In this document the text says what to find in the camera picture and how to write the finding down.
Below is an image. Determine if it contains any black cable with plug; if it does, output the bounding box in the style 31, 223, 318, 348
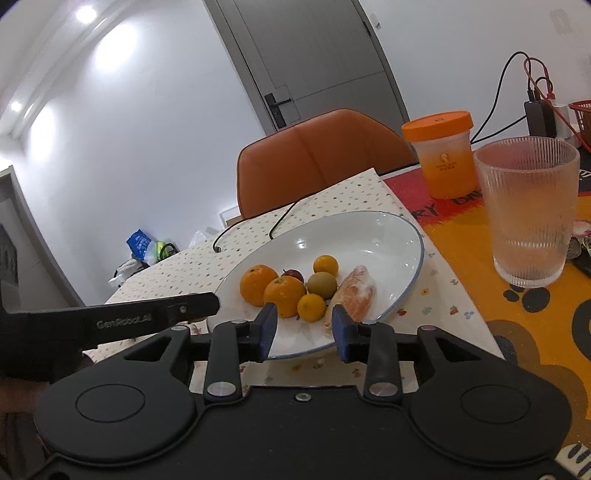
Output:
212, 200, 302, 253

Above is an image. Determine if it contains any ribbed clear glass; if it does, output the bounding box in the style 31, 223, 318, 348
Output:
473, 137, 581, 289

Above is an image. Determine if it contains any blue plastic bag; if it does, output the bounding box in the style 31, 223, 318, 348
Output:
127, 229, 154, 267

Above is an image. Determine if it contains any orange lidded cup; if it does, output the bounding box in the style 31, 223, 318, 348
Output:
400, 111, 479, 200

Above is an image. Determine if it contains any orange leather chair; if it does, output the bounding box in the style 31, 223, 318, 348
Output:
236, 108, 419, 219

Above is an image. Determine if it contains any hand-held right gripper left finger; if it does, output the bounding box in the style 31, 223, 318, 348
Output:
124, 302, 279, 400

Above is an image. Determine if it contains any red plastic basket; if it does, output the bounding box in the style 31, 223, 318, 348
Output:
568, 100, 591, 151

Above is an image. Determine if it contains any peeled pomelo segment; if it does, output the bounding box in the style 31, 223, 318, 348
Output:
322, 264, 378, 335

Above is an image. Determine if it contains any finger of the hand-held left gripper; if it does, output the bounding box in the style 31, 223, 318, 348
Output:
159, 292, 221, 325

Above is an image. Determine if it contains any white charger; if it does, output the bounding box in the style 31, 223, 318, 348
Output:
551, 103, 576, 139

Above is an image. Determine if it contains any red cable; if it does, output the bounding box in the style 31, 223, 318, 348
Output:
523, 56, 591, 151

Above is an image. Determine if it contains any grey door with black lock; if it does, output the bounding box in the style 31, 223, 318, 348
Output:
202, 0, 410, 140

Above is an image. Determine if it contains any black wire cart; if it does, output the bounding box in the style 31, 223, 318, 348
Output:
108, 242, 177, 289

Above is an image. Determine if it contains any large orange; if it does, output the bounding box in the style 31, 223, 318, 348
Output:
263, 278, 308, 319
239, 264, 280, 307

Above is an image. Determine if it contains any large green-brown kiwi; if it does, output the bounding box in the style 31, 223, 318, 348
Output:
307, 272, 337, 299

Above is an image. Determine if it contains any white plate with blue rim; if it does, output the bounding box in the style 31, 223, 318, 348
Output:
213, 211, 425, 360

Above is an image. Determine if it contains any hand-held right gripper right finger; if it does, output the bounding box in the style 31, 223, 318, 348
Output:
331, 304, 488, 401

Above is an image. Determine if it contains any black power adapter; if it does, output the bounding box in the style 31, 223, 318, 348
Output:
523, 100, 562, 138

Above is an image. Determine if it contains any thin black charging cable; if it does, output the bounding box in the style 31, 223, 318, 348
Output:
470, 51, 533, 142

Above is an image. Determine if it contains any small yellow citrus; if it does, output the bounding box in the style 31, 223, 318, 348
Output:
313, 255, 339, 277
296, 293, 328, 323

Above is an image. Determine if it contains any bunch of keys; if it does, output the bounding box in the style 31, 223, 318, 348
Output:
569, 220, 591, 274

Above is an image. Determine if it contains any orange patterned table mat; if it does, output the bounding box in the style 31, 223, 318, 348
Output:
382, 137, 591, 480

